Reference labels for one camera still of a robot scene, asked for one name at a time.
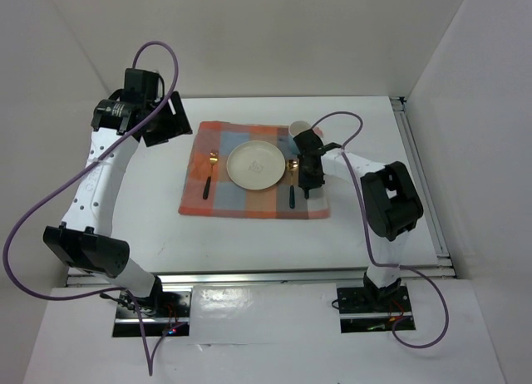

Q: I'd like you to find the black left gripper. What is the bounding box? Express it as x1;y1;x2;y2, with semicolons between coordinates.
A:
141;91;191;147

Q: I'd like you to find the gold spoon dark handle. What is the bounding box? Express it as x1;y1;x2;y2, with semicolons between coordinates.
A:
286;159;299;209

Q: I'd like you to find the gold fork dark handle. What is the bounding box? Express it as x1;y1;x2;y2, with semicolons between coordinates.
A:
202;150;219;199

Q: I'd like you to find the cream ceramic plate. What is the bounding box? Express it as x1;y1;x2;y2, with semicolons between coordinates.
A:
226;140;285;190

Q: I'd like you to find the light blue mug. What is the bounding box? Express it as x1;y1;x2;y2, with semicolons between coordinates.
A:
288;121;311;155

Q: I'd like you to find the checked orange blue placemat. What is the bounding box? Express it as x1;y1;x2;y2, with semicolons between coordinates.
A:
178;121;330;219

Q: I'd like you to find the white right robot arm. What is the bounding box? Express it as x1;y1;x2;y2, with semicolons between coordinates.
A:
298;149;424;311

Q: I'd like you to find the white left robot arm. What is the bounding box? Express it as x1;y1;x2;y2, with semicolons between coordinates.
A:
43;92;192;317

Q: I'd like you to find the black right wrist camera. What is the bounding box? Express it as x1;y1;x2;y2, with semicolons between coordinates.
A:
293;129;342;156

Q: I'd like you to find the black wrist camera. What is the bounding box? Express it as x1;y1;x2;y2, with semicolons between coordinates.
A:
293;129;342;156
121;68;160;105

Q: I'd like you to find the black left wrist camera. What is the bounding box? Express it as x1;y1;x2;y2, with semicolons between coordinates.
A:
121;68;160;105

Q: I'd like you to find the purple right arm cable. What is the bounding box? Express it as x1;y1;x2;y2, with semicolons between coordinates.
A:
309;111;450;350

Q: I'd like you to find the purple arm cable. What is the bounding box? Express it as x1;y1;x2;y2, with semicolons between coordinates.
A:
2;41;180;377
309;111;450;350

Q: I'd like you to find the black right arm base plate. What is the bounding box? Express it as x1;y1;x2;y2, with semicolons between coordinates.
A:
337;286;412;314

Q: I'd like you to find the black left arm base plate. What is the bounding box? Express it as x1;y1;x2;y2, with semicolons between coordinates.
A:
116;291;191;320

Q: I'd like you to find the aluminium front table rail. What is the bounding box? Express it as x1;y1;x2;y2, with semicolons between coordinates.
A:
65;258;457;288

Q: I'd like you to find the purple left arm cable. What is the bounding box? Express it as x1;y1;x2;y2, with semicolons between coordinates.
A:
2;41;180;377

